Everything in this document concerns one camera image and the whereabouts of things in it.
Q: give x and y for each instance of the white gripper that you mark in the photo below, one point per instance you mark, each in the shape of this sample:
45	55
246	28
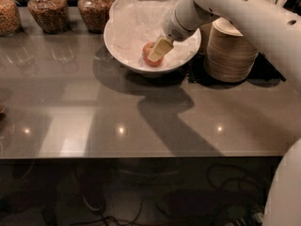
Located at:
171	26

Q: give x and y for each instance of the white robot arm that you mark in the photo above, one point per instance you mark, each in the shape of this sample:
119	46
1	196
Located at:
276	32

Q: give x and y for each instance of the white ceramic bowl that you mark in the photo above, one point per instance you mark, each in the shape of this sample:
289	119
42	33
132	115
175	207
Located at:
125	39

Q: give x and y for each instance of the white tissue paper liner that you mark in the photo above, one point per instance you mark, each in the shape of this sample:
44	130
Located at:
141	10

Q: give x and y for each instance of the back stack paper bowls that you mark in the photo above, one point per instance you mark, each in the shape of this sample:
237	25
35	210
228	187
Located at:
205	33

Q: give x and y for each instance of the stack paper bowls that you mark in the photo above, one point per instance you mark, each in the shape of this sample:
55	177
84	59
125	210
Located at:
205	33
229	55

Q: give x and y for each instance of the front stack paper bowls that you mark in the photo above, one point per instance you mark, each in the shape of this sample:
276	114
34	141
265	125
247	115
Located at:
229	55

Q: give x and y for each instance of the right glass cereal jar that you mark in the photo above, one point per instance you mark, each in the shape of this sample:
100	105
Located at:
95	13

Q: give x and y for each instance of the glass cereal jar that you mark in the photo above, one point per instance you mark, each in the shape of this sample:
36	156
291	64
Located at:
52	16
10	20
95	13

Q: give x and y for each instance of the middle glass cereal jar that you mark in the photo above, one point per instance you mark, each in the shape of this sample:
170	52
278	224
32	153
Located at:
52	16

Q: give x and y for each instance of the left glass cereal jar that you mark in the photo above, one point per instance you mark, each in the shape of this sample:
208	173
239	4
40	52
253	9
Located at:
10	20

